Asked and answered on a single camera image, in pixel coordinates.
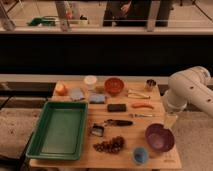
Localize small metal cup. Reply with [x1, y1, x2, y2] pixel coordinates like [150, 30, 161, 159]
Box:
[145, 79, 156, 91]

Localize purple bowl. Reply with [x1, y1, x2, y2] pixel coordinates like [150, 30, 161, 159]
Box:
[145, 123, 175, 152]

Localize green plastic tray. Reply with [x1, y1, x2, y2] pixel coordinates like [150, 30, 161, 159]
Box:
[26, 101, 88, 161]

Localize cream tongs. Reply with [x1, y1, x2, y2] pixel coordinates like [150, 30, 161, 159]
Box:
[128, 89, 150, 99]

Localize silver fork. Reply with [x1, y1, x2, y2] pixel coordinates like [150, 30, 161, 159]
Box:
[129, 114, 154, 118]

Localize red bowl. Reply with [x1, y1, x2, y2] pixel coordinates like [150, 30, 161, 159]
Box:
[104, 77, 124, 95]

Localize black handled peeler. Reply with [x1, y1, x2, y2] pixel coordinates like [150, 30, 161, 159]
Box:
[104, 119, 133, 127]

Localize orange fruit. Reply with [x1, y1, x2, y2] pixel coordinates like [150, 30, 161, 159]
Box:
[55, 83, 67, 96]

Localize orange carrot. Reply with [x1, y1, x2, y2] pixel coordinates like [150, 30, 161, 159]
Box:
[131, 103, 154, 109]

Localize white cup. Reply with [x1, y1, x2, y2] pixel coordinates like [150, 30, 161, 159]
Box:
[84, 75, 97, 90]

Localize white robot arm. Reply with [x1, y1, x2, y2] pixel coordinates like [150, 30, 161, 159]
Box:
[162, 66, 213, 129]

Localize blue cup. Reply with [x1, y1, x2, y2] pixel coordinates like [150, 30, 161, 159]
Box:
[133, 147, 149, 165]

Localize person in dark clothes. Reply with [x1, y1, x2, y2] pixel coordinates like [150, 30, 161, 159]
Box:
[103, 0, 172, 27]

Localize green object on floor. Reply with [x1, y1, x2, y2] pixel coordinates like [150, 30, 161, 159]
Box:
[27, 17, 56, 26]

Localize black rectangular block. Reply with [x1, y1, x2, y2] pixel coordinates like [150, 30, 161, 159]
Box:
[107, 104, 127, 112]

